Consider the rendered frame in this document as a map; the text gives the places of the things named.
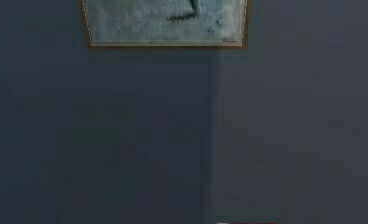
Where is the brown framed pale wall picture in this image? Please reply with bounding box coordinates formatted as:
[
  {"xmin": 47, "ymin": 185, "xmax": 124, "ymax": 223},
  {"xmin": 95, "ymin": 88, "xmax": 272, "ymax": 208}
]
[{"xmin": 78, "ymin": 0, "xmax": 251, "ymax": 50}]

